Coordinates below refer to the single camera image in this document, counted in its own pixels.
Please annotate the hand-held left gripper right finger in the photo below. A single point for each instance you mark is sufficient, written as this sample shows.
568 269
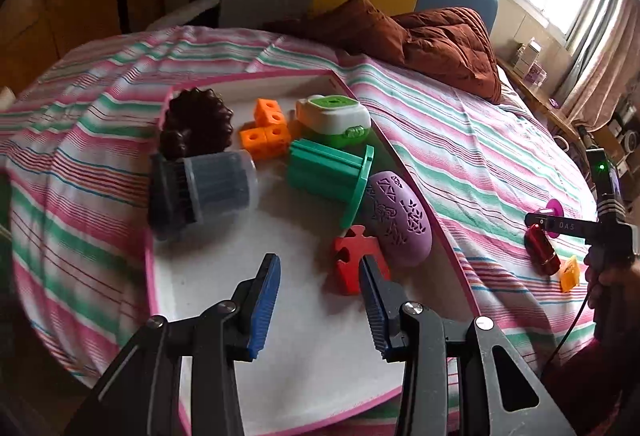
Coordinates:
374 311

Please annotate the red puzzle piece block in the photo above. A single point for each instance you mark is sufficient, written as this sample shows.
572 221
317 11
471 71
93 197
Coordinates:
350 266

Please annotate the red metallic cylinder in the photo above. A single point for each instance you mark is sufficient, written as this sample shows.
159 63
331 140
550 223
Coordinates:
542 251

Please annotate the white tray with pink edge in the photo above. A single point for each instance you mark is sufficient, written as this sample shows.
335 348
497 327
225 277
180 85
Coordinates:
300 356

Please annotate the white box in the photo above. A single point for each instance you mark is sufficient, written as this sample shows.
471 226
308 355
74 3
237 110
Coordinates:
529 56

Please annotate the brown pillow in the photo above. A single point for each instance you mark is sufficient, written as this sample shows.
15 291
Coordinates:
360 24

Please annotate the orange cube blocks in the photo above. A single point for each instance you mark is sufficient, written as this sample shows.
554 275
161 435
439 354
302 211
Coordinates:
265 126

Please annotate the purple box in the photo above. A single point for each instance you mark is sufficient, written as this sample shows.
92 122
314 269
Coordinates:
536 75

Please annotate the brown quilted duvet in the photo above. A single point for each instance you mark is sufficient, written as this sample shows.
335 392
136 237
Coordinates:
450 46

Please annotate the dark brown fluted mold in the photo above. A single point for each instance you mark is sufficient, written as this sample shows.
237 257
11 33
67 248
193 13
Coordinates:
195 124

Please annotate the person's red trousers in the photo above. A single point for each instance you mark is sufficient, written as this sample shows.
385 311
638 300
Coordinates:
595 391

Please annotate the white and green plastic device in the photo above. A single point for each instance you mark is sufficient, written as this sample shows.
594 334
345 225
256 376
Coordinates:
335 119

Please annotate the green plastic spool block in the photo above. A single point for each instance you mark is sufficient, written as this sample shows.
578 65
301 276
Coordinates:
325 171

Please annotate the purple oval case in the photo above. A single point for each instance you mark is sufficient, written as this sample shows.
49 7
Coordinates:
397 221

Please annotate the small orange plastic piece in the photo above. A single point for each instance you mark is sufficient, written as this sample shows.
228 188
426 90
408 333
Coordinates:
570 275

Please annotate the wooden side table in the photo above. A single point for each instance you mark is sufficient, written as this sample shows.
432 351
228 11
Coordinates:
537 104

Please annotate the magenta spool toy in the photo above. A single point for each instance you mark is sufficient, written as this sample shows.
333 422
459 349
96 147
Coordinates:
554 206

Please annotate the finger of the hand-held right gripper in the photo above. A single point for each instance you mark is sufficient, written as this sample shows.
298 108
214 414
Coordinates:
577 227

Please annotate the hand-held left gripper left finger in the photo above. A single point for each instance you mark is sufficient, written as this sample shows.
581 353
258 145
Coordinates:
262 316

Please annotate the person's right hand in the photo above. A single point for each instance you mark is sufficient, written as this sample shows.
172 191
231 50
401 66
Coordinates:
622 278

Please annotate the beige curtain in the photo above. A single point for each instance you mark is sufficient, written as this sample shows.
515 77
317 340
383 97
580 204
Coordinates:
605 46

